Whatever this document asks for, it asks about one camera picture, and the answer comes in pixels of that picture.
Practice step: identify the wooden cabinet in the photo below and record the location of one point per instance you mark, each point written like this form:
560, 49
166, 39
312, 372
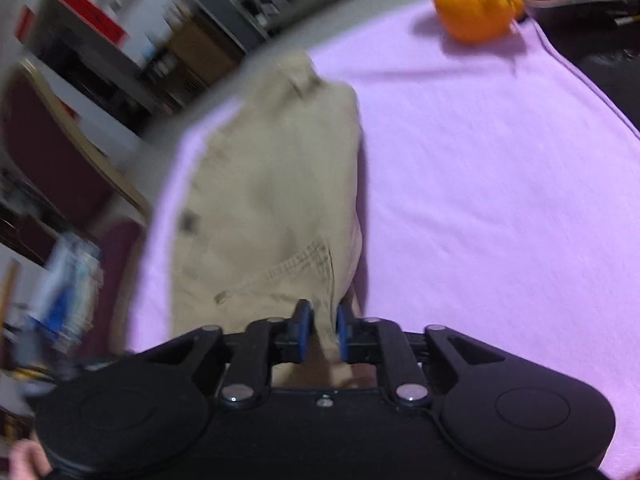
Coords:
200, 55

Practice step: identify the maroon chair with gold frame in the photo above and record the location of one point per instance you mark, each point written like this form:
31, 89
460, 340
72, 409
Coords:
45, 150

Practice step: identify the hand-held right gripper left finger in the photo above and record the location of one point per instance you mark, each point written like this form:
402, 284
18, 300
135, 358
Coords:
302, 332

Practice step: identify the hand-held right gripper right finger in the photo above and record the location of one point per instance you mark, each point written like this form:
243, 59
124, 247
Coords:
342, 334

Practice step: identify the orange fruit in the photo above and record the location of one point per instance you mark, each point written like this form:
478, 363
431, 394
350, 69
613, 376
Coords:
472, 5

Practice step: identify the blue and white bag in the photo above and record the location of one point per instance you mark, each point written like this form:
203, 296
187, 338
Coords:
67, 285

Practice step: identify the khaki pants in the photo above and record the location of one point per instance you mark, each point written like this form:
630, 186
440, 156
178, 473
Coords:
265, 185

